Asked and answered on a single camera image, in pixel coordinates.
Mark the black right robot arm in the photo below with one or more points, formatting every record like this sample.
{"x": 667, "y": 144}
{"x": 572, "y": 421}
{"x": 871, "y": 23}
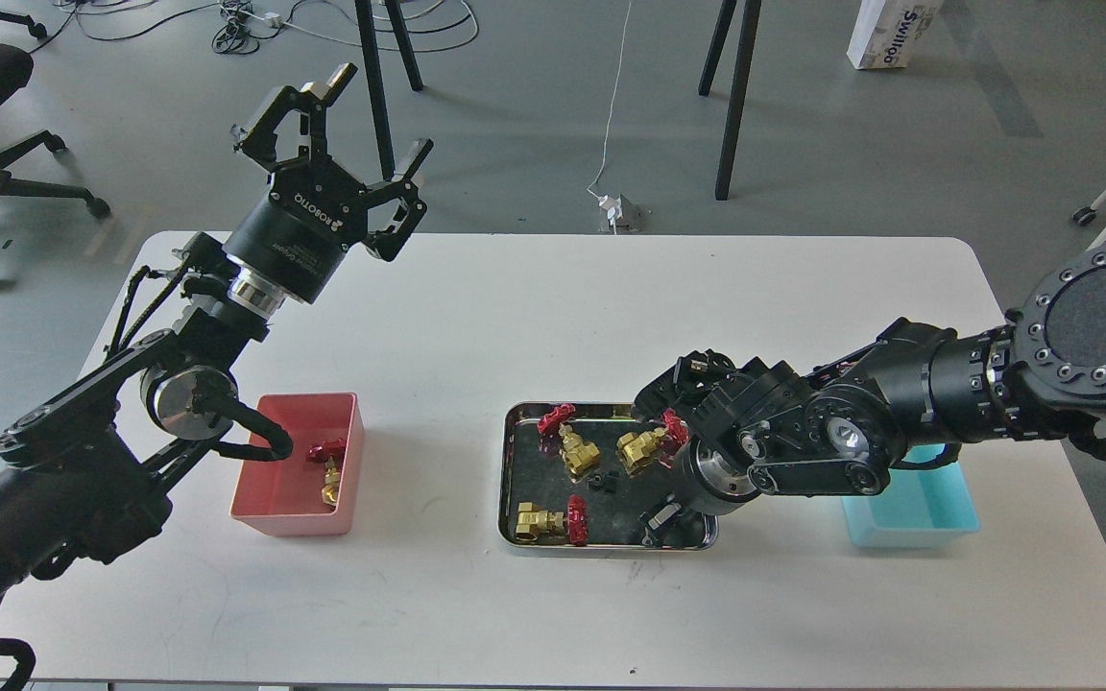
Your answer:
{"x": 839, "y": 431}

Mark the light blue plastic box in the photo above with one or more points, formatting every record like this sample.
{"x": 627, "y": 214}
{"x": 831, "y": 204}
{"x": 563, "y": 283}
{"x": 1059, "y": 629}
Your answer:
{"x": 921, "y": 508}

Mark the brass valve top right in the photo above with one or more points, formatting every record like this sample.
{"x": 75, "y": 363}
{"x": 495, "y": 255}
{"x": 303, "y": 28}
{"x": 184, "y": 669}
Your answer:
{"x": 657, "y": 446}

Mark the white power adapter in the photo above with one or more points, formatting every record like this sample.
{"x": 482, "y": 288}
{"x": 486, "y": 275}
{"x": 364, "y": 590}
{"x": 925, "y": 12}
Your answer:
{"x": 620, "y": 215}

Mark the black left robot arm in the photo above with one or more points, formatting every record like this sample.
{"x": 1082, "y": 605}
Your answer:
{"x": 88, "y": 472}

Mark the pink plastic box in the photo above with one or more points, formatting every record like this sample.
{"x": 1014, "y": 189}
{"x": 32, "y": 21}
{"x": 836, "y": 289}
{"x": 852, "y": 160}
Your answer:
{"x": 282, "y": 498}

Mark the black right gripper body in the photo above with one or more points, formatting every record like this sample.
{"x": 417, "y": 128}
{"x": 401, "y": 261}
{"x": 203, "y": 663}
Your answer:
{"x": 704, "y": 483}

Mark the black table leg right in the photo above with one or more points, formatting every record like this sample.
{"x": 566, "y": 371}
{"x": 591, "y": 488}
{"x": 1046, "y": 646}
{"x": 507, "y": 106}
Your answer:
{"x": 743, "y": 61}

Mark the brass valve top middle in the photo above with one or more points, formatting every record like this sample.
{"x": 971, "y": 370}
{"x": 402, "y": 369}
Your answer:
{"x": 556, "y": 434}

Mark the white cardboard box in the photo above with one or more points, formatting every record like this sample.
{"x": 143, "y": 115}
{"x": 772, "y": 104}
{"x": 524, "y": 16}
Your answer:
{"x": 885, "y": 32}

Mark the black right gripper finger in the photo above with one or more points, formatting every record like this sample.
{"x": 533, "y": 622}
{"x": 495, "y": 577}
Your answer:
{"x": 658, "y": 525}

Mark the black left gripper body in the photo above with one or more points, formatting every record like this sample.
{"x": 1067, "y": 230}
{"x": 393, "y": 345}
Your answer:
{"x": 298, "y": 233}

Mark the brass valve bottom left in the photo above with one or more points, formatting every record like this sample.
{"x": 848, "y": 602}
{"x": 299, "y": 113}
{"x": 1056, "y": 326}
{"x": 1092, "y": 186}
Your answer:
{"x": 535, "y": 522}

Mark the small black gear centre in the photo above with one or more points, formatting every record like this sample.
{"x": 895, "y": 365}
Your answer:
{"x": 604, "y": 481}

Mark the brass valve red handle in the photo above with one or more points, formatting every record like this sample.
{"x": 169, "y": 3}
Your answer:
{"x": 330, "y": 456}

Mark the silver metal tray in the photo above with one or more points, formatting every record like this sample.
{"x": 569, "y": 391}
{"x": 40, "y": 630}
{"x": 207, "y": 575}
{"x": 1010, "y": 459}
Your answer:
{"x": 530, "y": 473}

